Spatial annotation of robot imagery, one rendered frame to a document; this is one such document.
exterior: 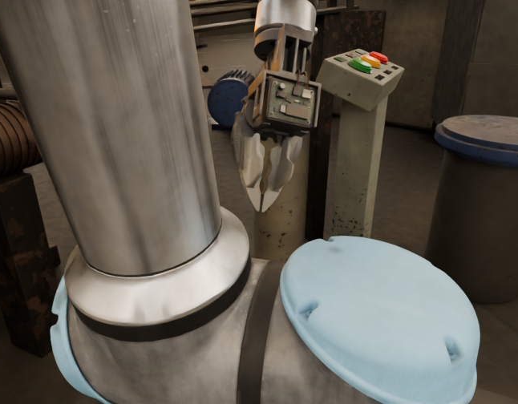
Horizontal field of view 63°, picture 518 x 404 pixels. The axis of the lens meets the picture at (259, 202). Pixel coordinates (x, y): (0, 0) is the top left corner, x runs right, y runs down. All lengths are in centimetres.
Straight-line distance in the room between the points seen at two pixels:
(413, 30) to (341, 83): 203
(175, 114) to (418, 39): 260
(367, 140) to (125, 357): 67
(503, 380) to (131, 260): 93
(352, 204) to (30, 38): 77
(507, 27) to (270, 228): 148
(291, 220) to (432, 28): 199
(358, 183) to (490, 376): 49
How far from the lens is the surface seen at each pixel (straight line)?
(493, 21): 210
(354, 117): 84
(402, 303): 25
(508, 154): 106
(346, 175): 87
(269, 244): 95
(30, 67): 19
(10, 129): 89
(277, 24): 54
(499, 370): 108
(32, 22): 18
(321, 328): 23
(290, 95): 49
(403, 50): 280
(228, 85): 251
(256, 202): 51
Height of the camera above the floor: 69
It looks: 25 degrees down
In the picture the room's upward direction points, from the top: straight up
